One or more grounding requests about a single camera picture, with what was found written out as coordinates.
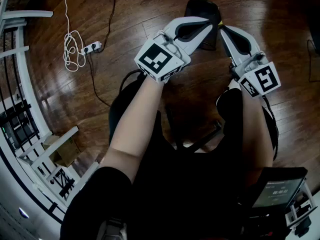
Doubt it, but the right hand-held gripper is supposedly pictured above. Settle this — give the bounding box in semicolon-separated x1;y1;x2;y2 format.
219;24;282;99

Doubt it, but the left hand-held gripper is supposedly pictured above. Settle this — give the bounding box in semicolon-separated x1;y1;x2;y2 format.
134;16;215;84

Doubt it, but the black object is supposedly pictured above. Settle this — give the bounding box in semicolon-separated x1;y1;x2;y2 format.
184;0;224;52

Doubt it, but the person's left forearm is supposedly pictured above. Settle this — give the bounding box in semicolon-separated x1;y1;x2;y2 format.
98;77;166;182

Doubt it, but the person's right forearm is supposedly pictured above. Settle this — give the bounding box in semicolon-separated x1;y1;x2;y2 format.
240;88;275;188

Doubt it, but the person's right white shoe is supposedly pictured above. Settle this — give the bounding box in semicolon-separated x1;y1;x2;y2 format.
215;79;242;107

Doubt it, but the dark furniture piece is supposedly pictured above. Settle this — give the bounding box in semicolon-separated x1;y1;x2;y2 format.
307;13;320;44

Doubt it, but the white power strip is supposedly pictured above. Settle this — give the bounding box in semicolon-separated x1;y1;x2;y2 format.
80;40;103;56

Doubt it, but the black phone with screen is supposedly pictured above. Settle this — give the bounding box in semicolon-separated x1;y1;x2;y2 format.
250;167;309;210

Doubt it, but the person's black shirt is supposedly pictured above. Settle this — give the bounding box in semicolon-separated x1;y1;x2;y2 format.
59;110;252;240

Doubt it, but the brown cardboard box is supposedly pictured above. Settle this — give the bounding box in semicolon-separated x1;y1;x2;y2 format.
41;133;82;168

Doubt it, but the white appliance with blue light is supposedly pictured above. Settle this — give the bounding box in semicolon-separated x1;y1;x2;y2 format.
0;143;66;240

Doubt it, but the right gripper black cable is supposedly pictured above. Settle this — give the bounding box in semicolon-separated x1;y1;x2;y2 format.
261;95;279;161

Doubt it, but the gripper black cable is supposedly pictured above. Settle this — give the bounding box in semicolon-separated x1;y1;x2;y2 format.
261;95;279;161
118;68;147;92

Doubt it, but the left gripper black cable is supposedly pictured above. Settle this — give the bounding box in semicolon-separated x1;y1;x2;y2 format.
118;68;147;92

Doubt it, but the long black power cable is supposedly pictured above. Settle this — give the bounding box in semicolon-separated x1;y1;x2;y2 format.
96;0;119;54

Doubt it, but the black chair frame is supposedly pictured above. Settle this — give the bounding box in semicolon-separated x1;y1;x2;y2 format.
164;103;225;152

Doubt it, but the black power strip cord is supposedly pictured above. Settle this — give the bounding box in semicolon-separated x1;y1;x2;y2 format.
84;53;112;108

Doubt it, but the white coiled cable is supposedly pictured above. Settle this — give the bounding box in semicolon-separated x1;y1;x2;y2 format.
62;0;87;73

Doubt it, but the white shelf frame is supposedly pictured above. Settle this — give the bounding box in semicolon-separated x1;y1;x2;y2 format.
0;0;55;160

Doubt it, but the white chest mount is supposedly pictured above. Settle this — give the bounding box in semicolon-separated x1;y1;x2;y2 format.
284;177;320;238

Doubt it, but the grey shoulder strap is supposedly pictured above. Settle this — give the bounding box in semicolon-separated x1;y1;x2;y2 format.
96;217;129;240

